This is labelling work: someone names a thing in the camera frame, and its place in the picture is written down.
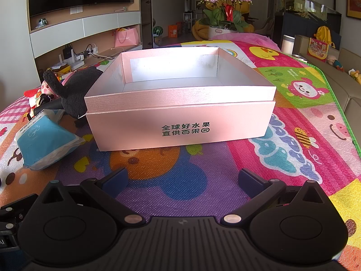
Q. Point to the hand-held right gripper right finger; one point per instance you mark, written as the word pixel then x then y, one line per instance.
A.
pixel 251 179

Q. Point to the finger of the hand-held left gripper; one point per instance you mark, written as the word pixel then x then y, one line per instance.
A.
pixel 17 211

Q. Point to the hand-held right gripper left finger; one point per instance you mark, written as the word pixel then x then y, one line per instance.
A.
pixel 115 179

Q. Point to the blue tissue pack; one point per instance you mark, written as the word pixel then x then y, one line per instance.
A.
pixel 42 141

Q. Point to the pink gift box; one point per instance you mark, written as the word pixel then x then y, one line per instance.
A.
pixel 180 113

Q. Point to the black plush toy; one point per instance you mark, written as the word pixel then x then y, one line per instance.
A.
pixel 76 90

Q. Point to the cartoon figurine toy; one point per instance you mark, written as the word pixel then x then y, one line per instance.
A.
pixel 42 97

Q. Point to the colourful cartoon play mat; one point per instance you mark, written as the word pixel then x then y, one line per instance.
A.
pixel 180 169

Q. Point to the yellow box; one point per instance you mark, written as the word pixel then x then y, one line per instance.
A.
pixel 63 69

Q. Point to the white power strip with plugs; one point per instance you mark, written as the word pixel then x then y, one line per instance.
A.
pixel 84 54

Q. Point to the beige sofa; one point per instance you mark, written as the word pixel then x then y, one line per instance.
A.
pixel 349 90

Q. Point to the white cylinder appliance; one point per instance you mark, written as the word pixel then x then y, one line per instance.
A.
pixel 288 44

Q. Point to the pink paper gift bag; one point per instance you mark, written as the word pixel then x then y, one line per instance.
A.
pixel 127 36

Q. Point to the small plush toy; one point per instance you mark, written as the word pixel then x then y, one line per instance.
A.
pixel 335 62
pixel 356 75

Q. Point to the red printed gift bag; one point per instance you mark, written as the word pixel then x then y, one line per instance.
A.
pixel 318 49

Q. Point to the watermelon pattern ball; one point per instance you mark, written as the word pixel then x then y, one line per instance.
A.
pixel 156 31

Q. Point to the large yellow plush toy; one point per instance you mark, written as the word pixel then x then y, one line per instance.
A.
pixel 198 29

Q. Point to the orange box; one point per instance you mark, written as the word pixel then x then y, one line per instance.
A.
pixel 173 31

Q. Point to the yellow backpack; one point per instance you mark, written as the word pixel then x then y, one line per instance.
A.
pixel 324 34

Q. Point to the dark sideboard cabinet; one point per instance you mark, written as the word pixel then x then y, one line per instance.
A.
pixel 304 22

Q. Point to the wooden TV wall cabinet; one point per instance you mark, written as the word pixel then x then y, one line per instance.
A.
pixel 56 34

